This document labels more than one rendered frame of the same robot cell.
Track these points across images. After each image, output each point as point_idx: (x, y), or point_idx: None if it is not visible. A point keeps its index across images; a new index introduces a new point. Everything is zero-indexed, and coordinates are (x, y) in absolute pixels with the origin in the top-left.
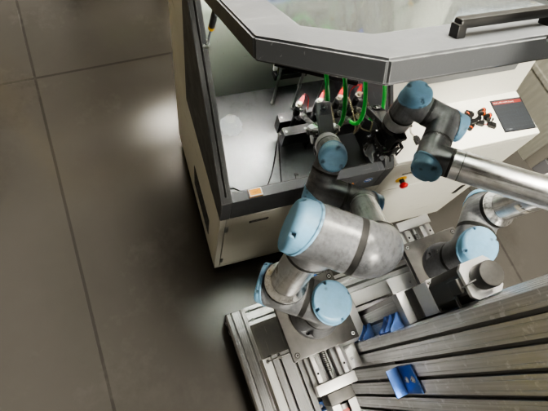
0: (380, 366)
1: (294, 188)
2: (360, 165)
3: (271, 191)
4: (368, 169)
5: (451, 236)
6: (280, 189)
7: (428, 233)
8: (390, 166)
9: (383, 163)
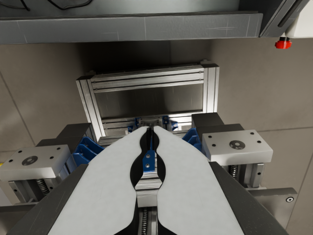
0: None
1: (51, 41)
2: (209, 16)
3: (0, 37)
4: (221, 28)
5: (282, 203)
6: (21, 37)
7: (253, 174)
8: (273, 34)
9: (263, 22)
